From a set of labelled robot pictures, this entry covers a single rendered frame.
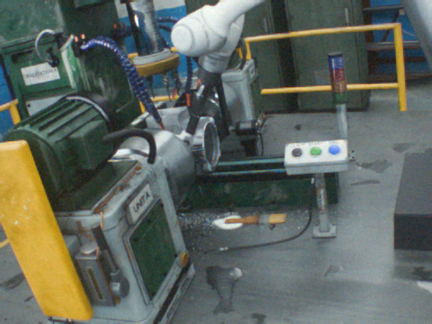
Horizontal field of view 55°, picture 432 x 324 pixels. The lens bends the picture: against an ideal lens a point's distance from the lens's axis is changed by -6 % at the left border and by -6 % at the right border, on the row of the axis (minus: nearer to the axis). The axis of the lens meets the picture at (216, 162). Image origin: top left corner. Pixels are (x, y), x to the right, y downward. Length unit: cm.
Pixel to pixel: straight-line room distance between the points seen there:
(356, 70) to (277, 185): 318
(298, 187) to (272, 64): 338
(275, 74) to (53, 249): 409
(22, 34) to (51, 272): 87
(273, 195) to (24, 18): 100
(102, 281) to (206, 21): 67
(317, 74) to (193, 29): 356
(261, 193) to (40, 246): 82
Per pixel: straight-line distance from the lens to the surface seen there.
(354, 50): 448
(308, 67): 463
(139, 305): 99
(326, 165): 118
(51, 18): 145
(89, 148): 87
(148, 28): 145
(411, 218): 118
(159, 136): 127
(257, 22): 470
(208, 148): 160
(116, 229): 90
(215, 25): 114
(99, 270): 89
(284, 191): 146
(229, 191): 150
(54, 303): 98
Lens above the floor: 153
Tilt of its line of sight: 22 degrees down
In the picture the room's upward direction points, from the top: 12 degrees counter-clockwise
